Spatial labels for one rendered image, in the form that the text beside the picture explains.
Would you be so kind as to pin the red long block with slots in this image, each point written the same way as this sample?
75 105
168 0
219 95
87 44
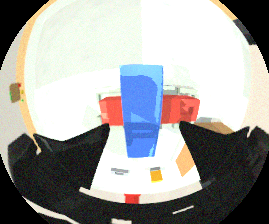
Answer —
175 109

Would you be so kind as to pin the light blue rectangular plate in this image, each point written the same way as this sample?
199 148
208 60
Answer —
141 102

